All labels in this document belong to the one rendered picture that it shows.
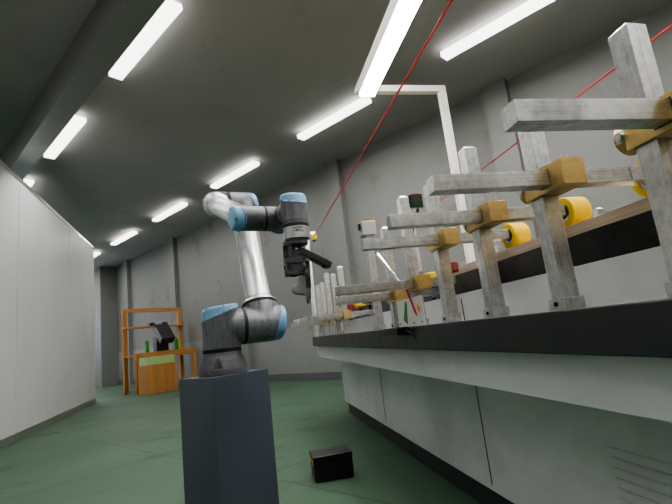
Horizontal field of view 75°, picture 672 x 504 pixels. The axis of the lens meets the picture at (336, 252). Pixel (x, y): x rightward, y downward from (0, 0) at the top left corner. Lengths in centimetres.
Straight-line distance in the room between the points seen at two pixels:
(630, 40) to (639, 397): 54
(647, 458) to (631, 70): 78
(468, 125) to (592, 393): 532
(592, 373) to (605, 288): 29
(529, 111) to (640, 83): 23
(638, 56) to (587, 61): 498
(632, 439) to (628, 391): 34
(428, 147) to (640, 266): 535
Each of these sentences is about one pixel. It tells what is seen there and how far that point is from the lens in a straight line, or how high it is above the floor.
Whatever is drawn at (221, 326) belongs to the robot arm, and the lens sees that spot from 178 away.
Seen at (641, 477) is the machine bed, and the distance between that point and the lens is 123.
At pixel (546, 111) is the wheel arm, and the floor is 94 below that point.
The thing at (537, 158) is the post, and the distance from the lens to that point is 97.
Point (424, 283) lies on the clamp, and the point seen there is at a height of 84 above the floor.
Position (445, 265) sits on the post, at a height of 87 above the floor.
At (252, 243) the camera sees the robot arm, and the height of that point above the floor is 114.
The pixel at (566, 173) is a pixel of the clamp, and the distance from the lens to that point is 90.
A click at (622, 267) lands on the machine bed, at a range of 113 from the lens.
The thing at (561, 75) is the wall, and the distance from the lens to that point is 583.
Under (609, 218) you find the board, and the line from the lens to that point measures 114.
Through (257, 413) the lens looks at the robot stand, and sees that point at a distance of 180.
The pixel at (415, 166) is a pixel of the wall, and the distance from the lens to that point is 634.
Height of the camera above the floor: 70
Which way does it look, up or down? 11 degrees up
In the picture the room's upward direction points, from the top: 7 degrees counter-clockwise
